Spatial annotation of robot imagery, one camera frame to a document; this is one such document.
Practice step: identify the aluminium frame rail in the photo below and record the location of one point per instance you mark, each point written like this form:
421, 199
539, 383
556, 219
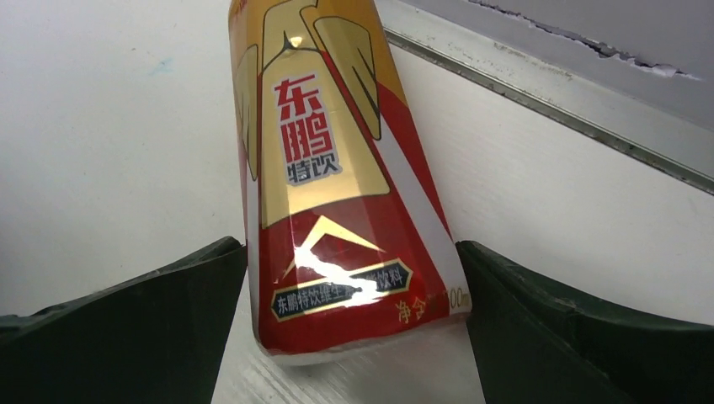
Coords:
657, 138

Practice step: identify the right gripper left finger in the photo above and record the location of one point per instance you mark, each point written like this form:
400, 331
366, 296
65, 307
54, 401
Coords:
157, 338

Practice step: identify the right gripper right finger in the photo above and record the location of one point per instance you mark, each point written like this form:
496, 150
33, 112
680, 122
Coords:
537, 340

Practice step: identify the red gold label bottle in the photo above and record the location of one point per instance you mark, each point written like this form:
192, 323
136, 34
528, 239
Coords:
348, 245

